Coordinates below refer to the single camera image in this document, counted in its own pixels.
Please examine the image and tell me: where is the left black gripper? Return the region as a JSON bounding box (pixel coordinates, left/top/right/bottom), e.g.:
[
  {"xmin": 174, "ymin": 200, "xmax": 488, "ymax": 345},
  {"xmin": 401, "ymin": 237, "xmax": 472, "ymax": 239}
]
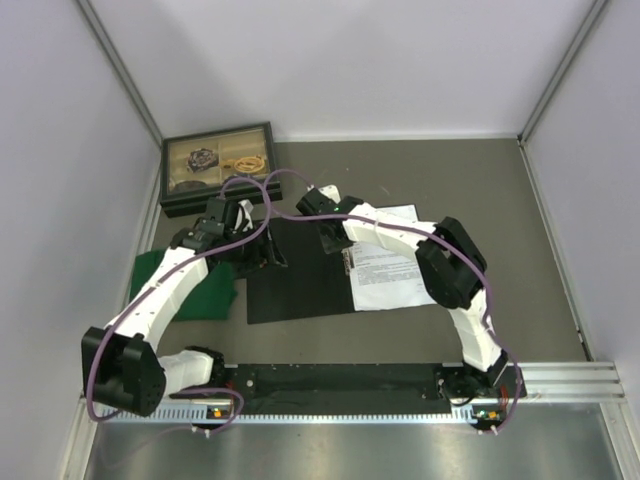
[{"xmin": 223, "ymin": 220, "xmax": 286, "ymax": 279}]

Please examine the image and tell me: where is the purple cable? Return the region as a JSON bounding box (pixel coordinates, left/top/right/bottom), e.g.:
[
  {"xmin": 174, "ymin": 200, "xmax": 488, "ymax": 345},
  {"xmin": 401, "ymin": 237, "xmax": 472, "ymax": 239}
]
[
  {"xmin": 264, "ymin": 168, "xmax": 524, "ymax": 436},
  {"xmin": 82, "ymin": 178, "xmax": 274, "ymax": 436}
]

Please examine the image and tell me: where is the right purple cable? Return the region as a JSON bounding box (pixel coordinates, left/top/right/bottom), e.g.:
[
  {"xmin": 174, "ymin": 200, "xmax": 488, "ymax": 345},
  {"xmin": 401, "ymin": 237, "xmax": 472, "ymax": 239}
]
[{"xmin": 264, "ymin": 168, "xmax": 524, "ymax": 436}]

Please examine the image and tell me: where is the metal folder clip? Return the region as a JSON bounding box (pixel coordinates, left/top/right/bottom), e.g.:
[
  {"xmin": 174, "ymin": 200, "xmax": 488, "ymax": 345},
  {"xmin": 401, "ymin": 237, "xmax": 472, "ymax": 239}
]
[{"xmin": 342, "ymin": 248, "xmax": 355, "ymax": 277}]

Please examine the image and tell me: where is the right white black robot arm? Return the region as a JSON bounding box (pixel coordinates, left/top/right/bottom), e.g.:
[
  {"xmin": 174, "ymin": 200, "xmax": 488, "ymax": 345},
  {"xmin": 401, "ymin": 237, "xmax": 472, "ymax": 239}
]
[{"xmin": 296, "ymin": 185, "xmax": 504, "ymax": 397}]

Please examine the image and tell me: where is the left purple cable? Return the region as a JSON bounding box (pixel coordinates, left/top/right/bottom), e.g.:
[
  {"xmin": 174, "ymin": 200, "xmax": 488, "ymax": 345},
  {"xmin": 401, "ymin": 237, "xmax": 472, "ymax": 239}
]
[{"xmin": 82, "ymin": 178, "xmax": 274, "ymax": 436}]

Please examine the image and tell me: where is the dark green glass-lid box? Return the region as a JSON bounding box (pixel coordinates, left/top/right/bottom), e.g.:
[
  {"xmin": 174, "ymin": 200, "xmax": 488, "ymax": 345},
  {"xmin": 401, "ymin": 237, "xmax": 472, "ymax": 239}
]
[{"xmin": 160, "ymin": 122, "xmax": 283, "ymax": 218}]

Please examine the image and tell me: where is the grey slotted cable duct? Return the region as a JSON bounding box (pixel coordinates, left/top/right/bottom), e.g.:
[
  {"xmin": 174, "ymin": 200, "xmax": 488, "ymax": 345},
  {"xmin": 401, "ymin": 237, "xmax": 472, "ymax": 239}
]
[{"xmin": 110, "ymin": 401, "xmax": 488, "ymax": 425}]

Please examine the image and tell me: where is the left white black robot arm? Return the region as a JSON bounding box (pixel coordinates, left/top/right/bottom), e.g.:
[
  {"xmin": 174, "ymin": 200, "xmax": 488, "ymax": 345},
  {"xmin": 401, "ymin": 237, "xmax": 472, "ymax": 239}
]
[{"xmin": 81, "ymin": 198, "xmax": 282, "ymax": 420}]

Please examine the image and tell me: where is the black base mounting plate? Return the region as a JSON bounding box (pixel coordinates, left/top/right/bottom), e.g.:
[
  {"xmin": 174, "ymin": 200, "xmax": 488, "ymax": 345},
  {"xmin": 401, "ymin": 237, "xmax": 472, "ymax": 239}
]
[{"xmin": 169, "ymin": 363, "xmax": 530, "ymax": 407}]

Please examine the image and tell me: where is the green folded t-shirt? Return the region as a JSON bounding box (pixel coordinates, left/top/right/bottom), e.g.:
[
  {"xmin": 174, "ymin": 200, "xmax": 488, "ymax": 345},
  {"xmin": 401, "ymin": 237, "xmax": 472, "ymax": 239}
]
[{"xmin": 129, "ymin": 250, "xmax": 237, "ymax": 322}]

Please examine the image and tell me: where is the aluminium rail frame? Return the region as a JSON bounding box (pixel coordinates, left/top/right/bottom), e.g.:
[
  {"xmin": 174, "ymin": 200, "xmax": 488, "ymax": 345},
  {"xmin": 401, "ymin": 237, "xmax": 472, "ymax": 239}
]
[{"xmin": 79, "ymin": 360, "xmax": 629, "ymax": 407}]

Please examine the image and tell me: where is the white folder black inside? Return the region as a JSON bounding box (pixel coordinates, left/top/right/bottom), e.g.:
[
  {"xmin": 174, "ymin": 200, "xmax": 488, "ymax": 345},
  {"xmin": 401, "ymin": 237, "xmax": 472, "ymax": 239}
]
[{"xmin": 246, "ymin": 219, "xmax": 358, "ymax": 325}]

